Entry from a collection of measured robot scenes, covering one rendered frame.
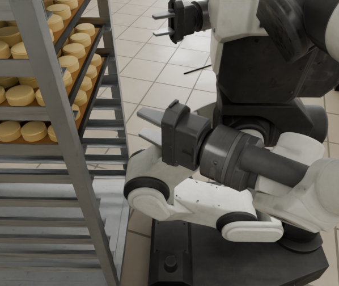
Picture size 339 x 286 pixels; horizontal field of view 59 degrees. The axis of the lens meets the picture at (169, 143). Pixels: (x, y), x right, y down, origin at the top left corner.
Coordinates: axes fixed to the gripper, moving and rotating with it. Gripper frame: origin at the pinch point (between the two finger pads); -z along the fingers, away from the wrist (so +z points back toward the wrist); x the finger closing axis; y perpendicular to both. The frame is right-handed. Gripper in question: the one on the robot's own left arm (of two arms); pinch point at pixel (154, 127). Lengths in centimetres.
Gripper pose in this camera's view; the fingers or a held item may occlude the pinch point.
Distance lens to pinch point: 52.5
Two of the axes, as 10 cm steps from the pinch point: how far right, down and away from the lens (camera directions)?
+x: 0.0, -7.3, -6.8
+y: -5.2, 5.8, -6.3
